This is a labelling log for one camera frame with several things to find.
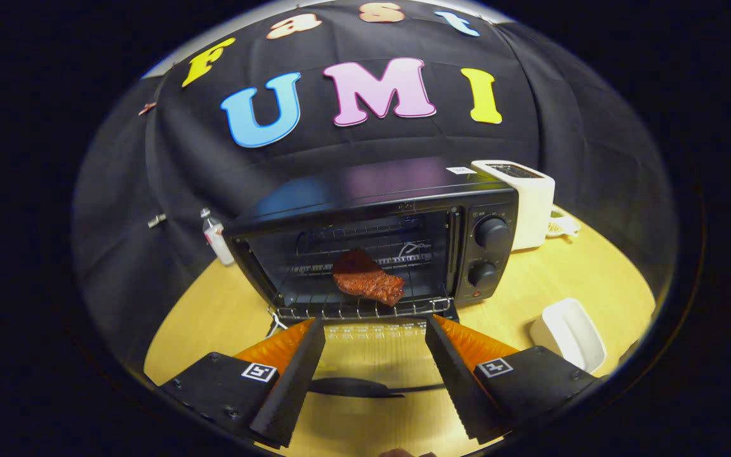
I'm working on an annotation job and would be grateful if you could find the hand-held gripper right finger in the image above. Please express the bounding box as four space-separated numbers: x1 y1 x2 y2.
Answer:
425 314 607 445

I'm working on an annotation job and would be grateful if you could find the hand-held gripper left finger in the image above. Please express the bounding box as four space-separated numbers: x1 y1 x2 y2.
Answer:
159 319 326 448

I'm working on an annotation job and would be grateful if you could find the white toaster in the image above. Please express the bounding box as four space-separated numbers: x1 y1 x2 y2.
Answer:
471 159 556 251

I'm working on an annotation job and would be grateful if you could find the white divided dish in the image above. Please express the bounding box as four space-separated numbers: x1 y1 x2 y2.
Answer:
546 206 582 239

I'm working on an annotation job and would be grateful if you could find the black toaster oven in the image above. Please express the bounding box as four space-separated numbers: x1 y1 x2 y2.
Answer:
223 157 520 399

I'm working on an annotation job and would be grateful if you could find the clear plastic bottle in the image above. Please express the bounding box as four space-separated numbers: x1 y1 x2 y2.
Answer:
200 208 235 266

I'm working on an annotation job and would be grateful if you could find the white rectangular dish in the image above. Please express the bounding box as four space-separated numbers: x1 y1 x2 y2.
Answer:
529 298 607 375

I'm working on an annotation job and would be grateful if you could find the brown steak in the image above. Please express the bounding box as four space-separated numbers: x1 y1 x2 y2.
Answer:
332 249 406 307

